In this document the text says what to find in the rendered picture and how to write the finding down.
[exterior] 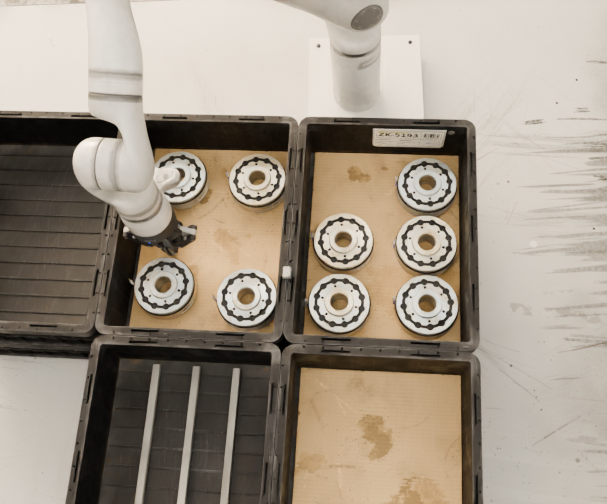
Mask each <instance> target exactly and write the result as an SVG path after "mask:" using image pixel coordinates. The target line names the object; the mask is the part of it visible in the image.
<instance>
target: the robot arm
mask: <svg viewBox="0 0 607 504"><path fill-rule="evenodd" d="M272 1H275V2H278V3H281V4H284V5H286V6H289V7H292V8H295V9H298V10H301V11H304V12H307V13H309V14H312V15H314V16H316V17H318V18H320V19H322V20H324V21H325V24H326V27H327V31H328V34H329V41H330V54H331V68H332V81H333V95H334V99H335V101H336V103H337V104H338V105H339V106H340V107H341V108H342V109H344V110H346V111H350V112H362V111H365V110H368V109H369V108H371V107H372V106H374V104H375V103H376V102H377V100H378V98H379V94H380V65H381V23H382V22H383V21H384V20H385V19H386V17H387V15H388V12H389V0H272ZM85 3H86V14H87V28H88V92H89V93H88V109H89V112H90V114H91V115H93V116H94V117H96V118H99V119H102V120H105V121H108V122H111V123H113V124H115V125H116V126H117V127H118V128H119V130H120V132H121V134H122V137H123V139H113V138H101V137H92V138H88V139H85V140H84V141H82V142H81V143H80V144H79V145H78V146H77V148H76V149H75V152H74V155H73V169H74V173H75V176H76V178H77V180H78V181H79V183H80V184H81V185H82V187H84V188H85V189H86V190H87V191H88V192H90V193H91V194H93V195H94V196H96V197H98V198H99V199H101V200H103V201H104V202H106V203H108V204H110V205H112V206H113V207H114V208H115V209H116V211H117V212H118V213H119V215H120V218H121V219H122V221H123V223H124V230H123V236H122V237H123V238H125V239H128V240H131V241H133V242H136V243H139V244H142V245H144V246H147V247H153V246H157V247H158V248H159V249H161V250H162V251H163V252H166V254H167V255H175V254H176V253H178V248H183V247H185V246H187V245H188V244H190V243H192V242H193V241H195V240H196V233H197V226H196V225H190V226H185V227H184V226H183V224H182V222H180V221H178V220H177V218H176V215H175V212H174V210H173V208H172V207H171V205H170V203H169V202H168V200H167V198H166V196H165V195H164V193H165V192H166V191H168V190H170V189H172V188H174V187H176V186H178V185H179V184H180V182H181V175H180V173H179V171H178V170H177V169H174V168H155V162H154V157H153V152H152V148H151V145H150V141H149V138H148V133H147V129H146V124H145V118H144V112H143V97H142V96H143V54H142V48H141V43H140V38H139V34H138V31H137V27H136V24H135V20H134V17H133V13H132V8H131V3H130V0H85Z"/></svg>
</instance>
